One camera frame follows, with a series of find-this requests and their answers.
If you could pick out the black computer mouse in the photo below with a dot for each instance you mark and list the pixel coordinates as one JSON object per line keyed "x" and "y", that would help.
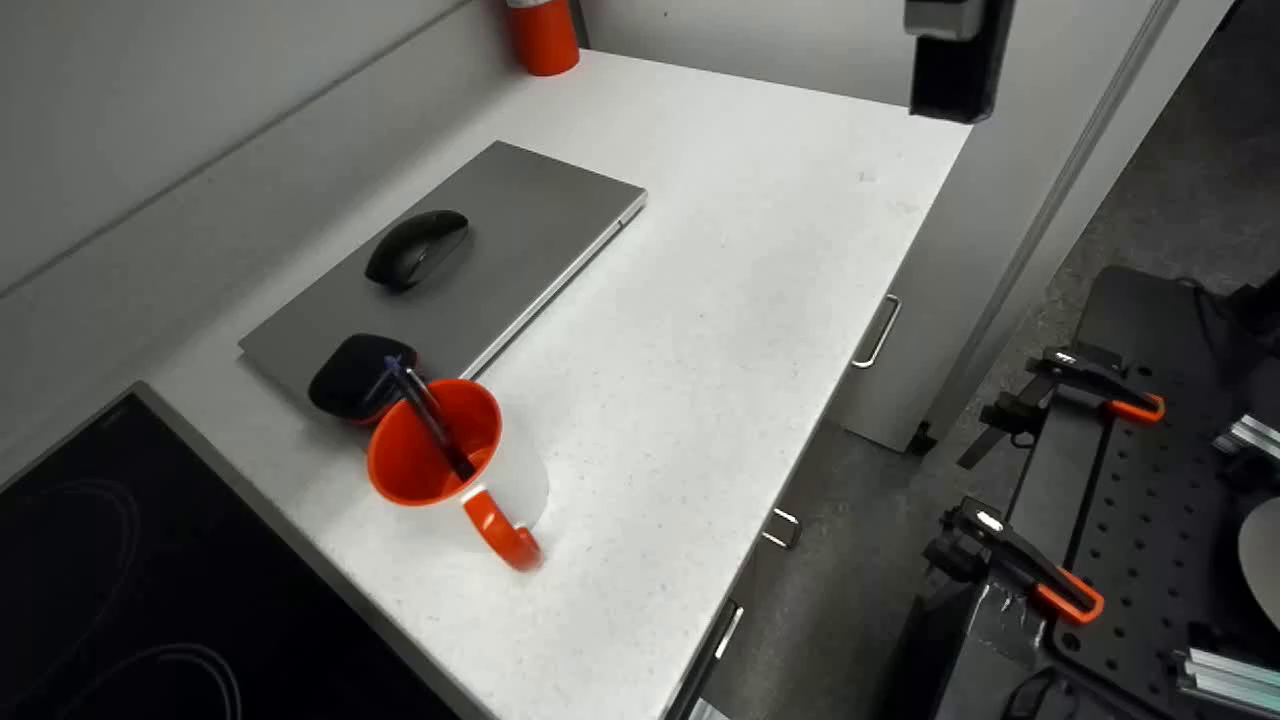
{"x": 419, "y": 248}

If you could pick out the grey closed laptop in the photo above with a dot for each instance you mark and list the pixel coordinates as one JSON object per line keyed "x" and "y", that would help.
{"x": 535, "y": 213}

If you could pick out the cabinet drawer front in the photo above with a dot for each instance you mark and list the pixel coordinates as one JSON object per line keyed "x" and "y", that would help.
{"x": 896, "y": 402}

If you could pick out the black oval object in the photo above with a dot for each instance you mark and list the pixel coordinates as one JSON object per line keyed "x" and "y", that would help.
{"x": 351, "y": 379}

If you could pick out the aluminium extrusion bar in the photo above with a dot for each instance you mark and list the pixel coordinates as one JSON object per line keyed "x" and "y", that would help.
{"x": 1248, "y": 438}
{"x": 1225, "y": 682}

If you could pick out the black glass cooktop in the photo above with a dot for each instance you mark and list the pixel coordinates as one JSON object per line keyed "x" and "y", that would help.
{"x": 121, "y": 584}

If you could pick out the dark marker pen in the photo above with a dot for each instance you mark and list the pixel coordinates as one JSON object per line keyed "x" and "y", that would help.
{"x": 434, "y": 414}

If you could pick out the red fire extinguisher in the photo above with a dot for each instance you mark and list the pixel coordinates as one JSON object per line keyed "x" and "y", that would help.
{"x": 541, "y": 39}

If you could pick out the grey round plate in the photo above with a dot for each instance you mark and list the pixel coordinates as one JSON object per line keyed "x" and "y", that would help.
{"x": 1261, "y": 560}

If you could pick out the black wall panel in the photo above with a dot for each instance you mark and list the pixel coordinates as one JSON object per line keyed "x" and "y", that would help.
{"x": 963, "y": 74}

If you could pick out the black clamp with orange grip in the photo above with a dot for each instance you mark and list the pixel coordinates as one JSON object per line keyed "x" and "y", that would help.
{"x": 1066, "y": 380}
{"x": 1022, "y": 560}

